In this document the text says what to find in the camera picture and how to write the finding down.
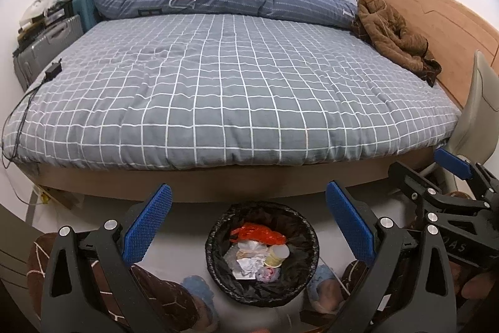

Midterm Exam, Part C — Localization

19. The person's right leg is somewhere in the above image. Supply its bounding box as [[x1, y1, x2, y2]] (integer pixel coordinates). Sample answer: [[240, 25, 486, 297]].
[[339, 261, 375, 302]]

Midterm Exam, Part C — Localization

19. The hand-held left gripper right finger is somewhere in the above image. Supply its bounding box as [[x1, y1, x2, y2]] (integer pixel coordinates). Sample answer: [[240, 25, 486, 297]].
[[325, 180, 458, 333]]

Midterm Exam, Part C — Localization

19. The grey checked bed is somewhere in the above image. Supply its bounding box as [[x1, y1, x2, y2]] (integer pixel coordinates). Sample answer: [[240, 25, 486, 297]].
[[2, 13, 461, 211]]

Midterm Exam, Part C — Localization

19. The yellow paper cup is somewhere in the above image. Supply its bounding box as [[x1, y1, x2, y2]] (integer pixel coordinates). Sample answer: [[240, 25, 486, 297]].
[[264, 244, 291, 268]]

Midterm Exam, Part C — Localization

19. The teal suitcase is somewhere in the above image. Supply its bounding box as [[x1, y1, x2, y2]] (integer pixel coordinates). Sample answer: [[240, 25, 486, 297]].
[[70, 0, 103, 34]]

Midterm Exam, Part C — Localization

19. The red plastic bag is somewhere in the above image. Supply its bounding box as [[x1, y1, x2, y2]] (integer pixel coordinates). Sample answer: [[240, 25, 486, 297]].
[[230, 223, 287, 246]]

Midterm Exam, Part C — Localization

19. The clear plastic bag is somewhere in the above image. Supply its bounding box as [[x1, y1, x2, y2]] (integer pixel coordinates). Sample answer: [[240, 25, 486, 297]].
[[255, 266, 281, 283]]

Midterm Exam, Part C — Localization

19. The black trash bin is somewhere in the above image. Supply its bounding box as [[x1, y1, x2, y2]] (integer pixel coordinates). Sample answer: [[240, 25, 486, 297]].
[[205, 201, 320, 306]]

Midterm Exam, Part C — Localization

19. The white cotton pad bag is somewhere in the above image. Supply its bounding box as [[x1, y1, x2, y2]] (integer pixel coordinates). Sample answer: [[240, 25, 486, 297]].
[[224, 241, 269, 263]]

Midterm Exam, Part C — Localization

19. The white tissue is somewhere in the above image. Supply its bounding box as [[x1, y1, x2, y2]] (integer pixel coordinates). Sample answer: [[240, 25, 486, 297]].
[[236, 257, 266, 279]]

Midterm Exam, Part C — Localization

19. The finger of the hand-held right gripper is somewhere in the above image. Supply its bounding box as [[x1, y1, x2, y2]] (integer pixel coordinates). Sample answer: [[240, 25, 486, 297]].
[[434, 148, 499, 201], [388, 161, 491, 217]]

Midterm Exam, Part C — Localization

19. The blue fuzzy slipper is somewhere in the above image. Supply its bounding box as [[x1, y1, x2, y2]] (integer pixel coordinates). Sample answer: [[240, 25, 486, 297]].
[[181, 276, 219, 331], [306, 265, 346, 314]]

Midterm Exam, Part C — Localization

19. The black charger with cable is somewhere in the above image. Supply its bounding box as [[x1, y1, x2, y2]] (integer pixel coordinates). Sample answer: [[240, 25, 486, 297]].
[[1, 58, 63, 170]]

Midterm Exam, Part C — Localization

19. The grey suitcase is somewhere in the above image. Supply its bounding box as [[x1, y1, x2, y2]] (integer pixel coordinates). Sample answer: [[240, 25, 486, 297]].
[[13, 15, 84, 92]]

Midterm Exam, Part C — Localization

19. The beige chair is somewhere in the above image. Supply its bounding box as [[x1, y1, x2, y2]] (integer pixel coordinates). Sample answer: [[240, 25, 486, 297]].
[[431, 50, 499, 197]]

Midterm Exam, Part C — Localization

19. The person's left leg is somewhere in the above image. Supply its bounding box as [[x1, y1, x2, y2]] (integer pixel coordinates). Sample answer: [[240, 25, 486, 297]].
[[27, 233, 207, 333]]

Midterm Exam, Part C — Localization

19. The person's right hand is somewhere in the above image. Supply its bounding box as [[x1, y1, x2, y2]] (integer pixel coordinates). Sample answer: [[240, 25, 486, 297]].
[[460, 270, 499, 303]]

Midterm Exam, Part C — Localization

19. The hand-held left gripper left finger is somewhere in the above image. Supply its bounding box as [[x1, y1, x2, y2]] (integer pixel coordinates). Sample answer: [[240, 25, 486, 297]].
[[41, 183, 174, 333]]

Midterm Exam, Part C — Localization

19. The brown fleece jacket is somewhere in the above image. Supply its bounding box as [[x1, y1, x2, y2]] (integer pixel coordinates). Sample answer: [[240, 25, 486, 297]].
[[351, 0, 443, 86]]

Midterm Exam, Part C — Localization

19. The person's leg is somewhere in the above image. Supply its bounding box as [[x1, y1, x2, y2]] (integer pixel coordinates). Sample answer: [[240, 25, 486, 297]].
[[27, 233, 207, 333], [339, 261, 375, 302]]

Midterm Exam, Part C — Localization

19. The white rounded appliance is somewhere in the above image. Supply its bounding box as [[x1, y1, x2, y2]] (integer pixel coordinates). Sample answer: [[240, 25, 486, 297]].
[[19, 0, 49, 23]]

